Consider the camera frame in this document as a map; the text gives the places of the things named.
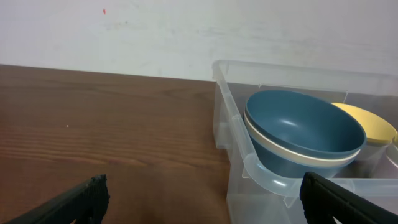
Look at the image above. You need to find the clear plastic storage container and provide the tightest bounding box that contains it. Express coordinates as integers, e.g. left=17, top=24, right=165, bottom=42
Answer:
left=212, top=60, right=397, bottom=223

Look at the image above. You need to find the small grey bowl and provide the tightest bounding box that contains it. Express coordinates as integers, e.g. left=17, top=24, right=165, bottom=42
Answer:
left=355, top=142, right=390, bottom=161

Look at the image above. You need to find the large cream bowl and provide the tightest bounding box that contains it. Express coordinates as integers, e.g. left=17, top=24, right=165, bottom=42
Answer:
left=243, top=113, right=361, bottom=168

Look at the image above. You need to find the small yellow bowl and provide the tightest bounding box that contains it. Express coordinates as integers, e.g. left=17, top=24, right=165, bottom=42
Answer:
left=333, top=103, right=397, bottom=145

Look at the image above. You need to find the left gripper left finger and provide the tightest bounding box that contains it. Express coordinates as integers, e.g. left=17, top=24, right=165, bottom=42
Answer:
left=6, top=174, right=109, bottom=224

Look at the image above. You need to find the blue bowl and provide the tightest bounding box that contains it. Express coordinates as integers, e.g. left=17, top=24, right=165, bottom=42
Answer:
left=250, top=137, right=344, bottom=178
left=245, top=90, right=366, bottom=159

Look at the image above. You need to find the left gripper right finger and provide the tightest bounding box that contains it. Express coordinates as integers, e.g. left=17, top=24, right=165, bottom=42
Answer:
left=300, top=172, right=397, bottom=224

